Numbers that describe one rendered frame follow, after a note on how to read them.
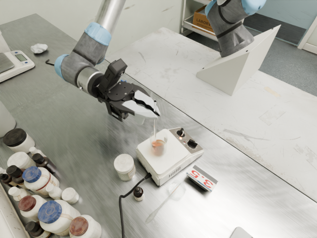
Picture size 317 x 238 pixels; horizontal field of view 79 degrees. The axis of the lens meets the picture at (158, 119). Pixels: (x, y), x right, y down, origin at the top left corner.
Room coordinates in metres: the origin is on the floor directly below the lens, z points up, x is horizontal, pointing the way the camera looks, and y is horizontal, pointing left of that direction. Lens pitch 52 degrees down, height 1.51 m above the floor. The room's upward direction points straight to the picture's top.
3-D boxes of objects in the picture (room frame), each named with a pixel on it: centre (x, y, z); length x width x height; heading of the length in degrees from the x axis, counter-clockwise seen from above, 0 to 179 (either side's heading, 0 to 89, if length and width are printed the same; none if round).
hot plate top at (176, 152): (0.30, -0.01, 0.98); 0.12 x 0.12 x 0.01; 37
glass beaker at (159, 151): (0.29, 0.00, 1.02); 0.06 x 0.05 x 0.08; 148
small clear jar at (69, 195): (0.18, 0.26, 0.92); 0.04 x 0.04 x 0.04
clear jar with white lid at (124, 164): (0.26, 0.10, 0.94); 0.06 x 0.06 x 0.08
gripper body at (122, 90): (0.38, 0.12, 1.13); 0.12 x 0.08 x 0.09; 55
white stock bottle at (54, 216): (0.11, 0.26, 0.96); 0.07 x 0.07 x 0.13
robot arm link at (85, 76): (0.43, 0.19, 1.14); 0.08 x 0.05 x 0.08; 145
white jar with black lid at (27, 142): (0.36, 0.48, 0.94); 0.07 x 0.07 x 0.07
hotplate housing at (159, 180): (0.31, -0.03, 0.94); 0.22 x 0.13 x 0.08; 127
